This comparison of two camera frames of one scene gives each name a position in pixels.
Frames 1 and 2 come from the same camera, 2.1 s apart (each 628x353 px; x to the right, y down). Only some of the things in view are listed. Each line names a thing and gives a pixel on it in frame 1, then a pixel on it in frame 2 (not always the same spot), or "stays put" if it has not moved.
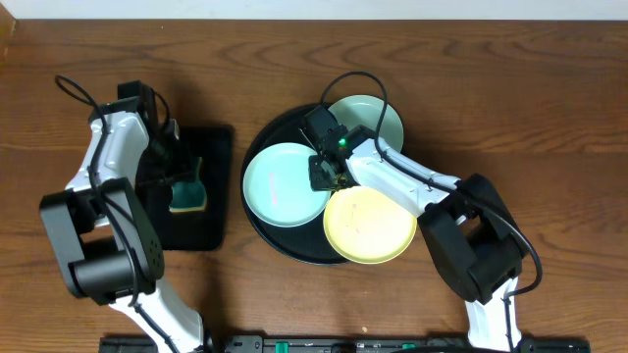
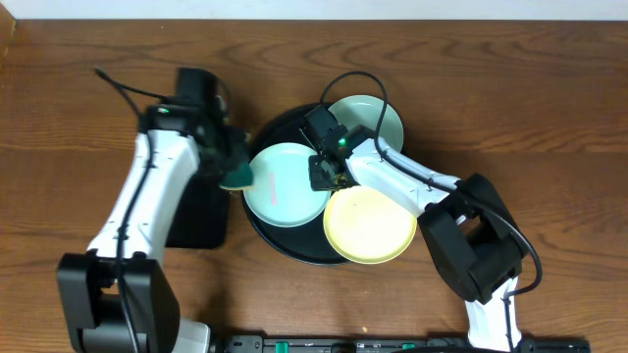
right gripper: x=317 y=180 stays put
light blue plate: x=277 y=186 stays put
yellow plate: x=366 y=226 stays put
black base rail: x=342 y=345 stays put
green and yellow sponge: x=189 y=196 to x=240 y=178
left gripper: x=178 y=173 to x=228 y=160
